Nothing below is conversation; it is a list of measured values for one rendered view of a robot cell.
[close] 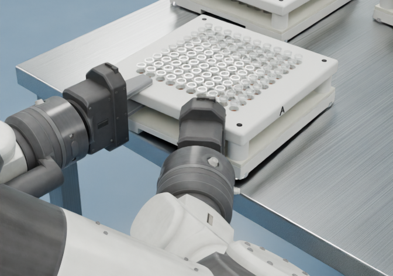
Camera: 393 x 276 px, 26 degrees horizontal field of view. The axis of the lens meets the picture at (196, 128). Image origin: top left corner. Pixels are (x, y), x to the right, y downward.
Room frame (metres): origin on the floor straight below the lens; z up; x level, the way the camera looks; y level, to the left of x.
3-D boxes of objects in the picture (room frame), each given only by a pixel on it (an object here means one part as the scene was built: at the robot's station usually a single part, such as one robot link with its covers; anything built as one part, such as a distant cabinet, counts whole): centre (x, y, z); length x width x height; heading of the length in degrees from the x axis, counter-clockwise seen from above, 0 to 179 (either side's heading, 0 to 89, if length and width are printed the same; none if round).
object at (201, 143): (0.81, -0.01, 0.92); 0.12 x 0.10 x 0.13; 175
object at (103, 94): (0.91, 0.15, 0.92); 0.12 x 0.10 x 0.13; 135
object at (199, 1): (1.40, -0.12, 0.86); 0.24 x 0.24 x 0.02; 50
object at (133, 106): (0.97, 0.09, 0.90); 0.06 x 0.03 x 0.02; 135
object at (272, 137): (1.03, -0.03, 0.87); 0.24 x 0.24 x 0.02; 53
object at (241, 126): (1.03, -0.03, 0.91); 0.25 x 0.24 x 0.02; 53
